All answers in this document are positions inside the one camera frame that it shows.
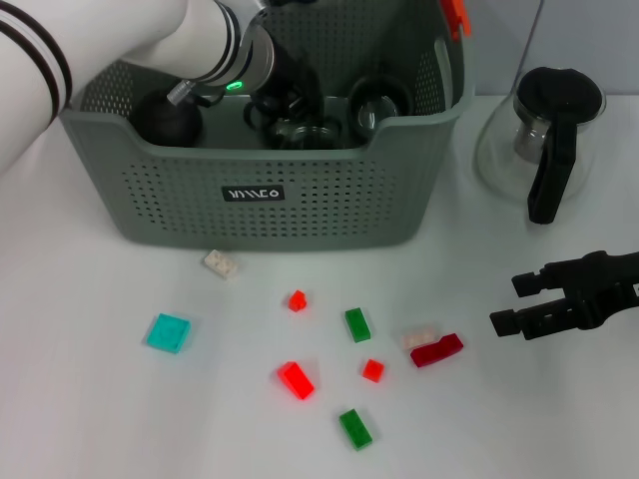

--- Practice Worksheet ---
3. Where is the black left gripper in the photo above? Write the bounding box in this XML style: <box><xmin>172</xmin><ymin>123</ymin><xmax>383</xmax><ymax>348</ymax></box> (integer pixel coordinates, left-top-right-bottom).
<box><xmin>254</xmin><ymin>48</ymin><xmax>326</xmax><ymax>120</ymax></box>

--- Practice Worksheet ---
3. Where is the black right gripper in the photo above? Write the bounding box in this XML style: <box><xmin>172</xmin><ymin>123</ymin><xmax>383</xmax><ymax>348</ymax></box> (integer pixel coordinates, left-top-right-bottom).
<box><xmin>487</xmin><ymin>251</ymin><xmax>639</xmax><ymax>341</ymax></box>

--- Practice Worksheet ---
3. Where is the dark red toy brick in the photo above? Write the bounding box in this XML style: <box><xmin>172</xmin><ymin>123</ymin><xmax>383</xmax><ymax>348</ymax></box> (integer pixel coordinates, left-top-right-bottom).
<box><xmin>409</xmin><ymin>332</ymin><xmax>464</xmax><ymax>369</ymax></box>

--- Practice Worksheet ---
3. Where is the grey perforated storage bin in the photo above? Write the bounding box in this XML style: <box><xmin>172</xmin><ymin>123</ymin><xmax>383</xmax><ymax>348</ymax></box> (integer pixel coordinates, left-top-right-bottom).
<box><xmin>58</xmin><ymin>0</ymin><xmax>475</xmax><ymax>250</ymax></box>

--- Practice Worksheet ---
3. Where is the translucent white toy brick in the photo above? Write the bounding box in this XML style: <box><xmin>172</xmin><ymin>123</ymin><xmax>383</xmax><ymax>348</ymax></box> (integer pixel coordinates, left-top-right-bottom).
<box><xmin>401</xmin><ymin>324</ymin><xmax>443</xmax><ymax>350</ymax></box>

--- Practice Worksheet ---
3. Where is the glass teapot black lid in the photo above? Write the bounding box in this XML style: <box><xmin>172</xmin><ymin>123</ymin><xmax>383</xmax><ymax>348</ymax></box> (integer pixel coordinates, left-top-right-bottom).
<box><xmin>473</xmin><ymin>66</ymin><xmax>608</xmax><ymax>225</ymax></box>

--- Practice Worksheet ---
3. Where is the black clay teapot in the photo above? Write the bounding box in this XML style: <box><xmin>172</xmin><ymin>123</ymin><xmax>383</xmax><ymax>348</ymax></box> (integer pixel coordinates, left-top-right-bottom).
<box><xmin>132</xmin><ymin>89</ymin><xmax>205</xmax><ymax>149</ymax></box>

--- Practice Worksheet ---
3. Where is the green toy brick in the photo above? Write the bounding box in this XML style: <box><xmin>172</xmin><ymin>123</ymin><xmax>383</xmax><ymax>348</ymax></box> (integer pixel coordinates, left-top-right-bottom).
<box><xmin>343</xmin><ymin>307</ymin><xmax>373</xmax><ymax>344</ymax></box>
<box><xmin>338</xmin><ymin>408</ymin><xmax>374</xmax><ymax>452</ymax></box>

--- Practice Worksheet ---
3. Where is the bright red long brick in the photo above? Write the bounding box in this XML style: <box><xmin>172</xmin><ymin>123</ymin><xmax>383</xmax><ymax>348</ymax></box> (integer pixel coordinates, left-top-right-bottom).
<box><xmin>277</xmin><ymin>361</ymin><xmax>317</xmax><ymax>400</ymax></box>

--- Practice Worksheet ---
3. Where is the cyan flat toy brick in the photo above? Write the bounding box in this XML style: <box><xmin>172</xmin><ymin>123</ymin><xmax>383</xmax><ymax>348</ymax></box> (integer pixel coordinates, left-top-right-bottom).
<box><xmin>146</xmin><ymin>312</ymin><xmax>192</xmax><ymax>355</ymax></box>

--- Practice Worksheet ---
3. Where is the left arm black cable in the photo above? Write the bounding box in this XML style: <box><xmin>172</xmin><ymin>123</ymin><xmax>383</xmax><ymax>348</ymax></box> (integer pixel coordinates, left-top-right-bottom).
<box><xmin>167</xmin><ymin>78</ymin><xmax>222</xmax><ymax>110</ymax></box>

